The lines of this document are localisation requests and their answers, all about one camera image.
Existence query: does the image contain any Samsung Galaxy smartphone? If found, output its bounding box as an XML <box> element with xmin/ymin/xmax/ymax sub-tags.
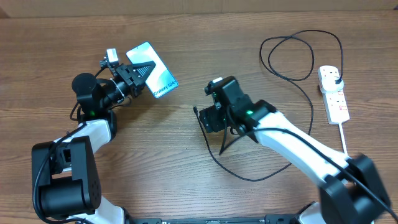
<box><xmin>126</xmin><ymin>42</ymin><xmax>178</xmax><ymax>98</ymax></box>

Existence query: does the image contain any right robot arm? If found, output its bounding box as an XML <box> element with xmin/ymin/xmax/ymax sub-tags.
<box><xmin>197</xmin><ymin>76</ymin><xmax>397</xmax><ymax>223</ymax></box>

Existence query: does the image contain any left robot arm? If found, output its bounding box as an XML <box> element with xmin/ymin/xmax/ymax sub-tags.
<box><xmin>32</xmin><ymin>61</ymin><xmax>155</xmax><ymax>223</ymax></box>

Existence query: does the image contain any white charger plug adapter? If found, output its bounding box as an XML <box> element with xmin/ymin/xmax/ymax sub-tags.
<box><xmin>320</xmin><ymin>77</ymin><xmax>344</xmax><ymax>94</ymax></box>

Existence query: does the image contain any white power strip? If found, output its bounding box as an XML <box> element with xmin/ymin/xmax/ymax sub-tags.
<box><xmin>318</xmin><ymin>65</ymin><xmax>349</xmax><ymax>124</ymax></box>

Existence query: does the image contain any cardboard backdrop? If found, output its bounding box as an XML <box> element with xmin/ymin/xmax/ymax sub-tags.
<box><xmin>1</xmin><ymin>0</ymin><xmax>397</xmax><ymax>19</ymax></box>

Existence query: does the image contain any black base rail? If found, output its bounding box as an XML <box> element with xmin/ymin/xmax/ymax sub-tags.
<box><xmin>74</xmin><ymin>213</ymin><xmax>352</xmax><ymax>224</ymax></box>

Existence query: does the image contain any white power strip cord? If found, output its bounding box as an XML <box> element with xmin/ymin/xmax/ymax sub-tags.
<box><xmin>338</xmin><ymin>123</ymin><xmax>349</xmax><ymax>156</ymax></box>

